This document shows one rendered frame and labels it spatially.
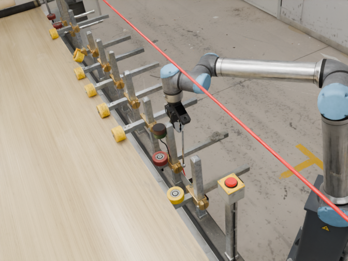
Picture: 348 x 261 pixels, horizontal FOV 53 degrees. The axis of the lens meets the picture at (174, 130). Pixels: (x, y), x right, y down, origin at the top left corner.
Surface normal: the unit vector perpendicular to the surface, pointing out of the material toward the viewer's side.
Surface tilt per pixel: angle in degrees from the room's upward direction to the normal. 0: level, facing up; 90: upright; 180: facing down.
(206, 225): 0
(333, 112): 83
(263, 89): 0
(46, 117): 0
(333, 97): 83
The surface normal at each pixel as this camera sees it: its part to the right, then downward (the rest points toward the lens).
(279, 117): -0.11, -0.73
